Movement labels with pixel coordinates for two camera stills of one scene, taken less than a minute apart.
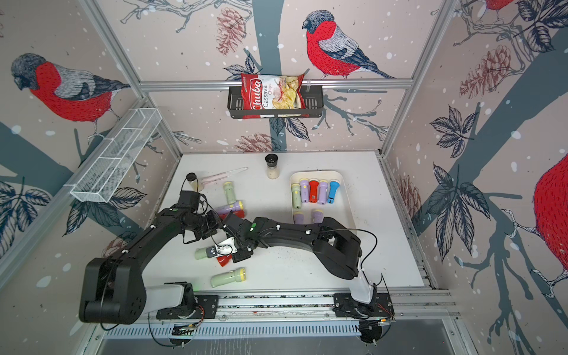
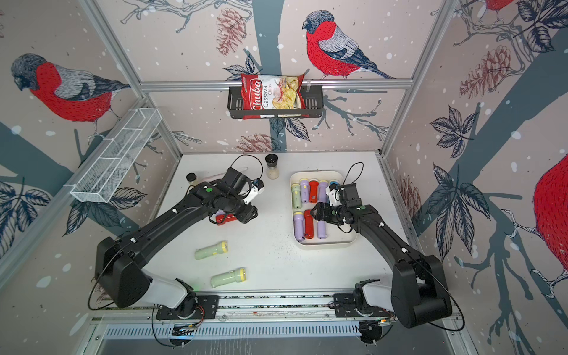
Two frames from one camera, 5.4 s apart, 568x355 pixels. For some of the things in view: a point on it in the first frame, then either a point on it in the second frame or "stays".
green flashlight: (296, 188) stays
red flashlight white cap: (313, 190) stays
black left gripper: (215, 222) → (249, 214)
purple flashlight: (299, 217) stays
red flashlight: (224, 259) → (308, 224)
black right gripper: (237, 258) → (320, 214)
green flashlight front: (237, 275) stays
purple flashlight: (305, 189) stays
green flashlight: (202, 253) stays
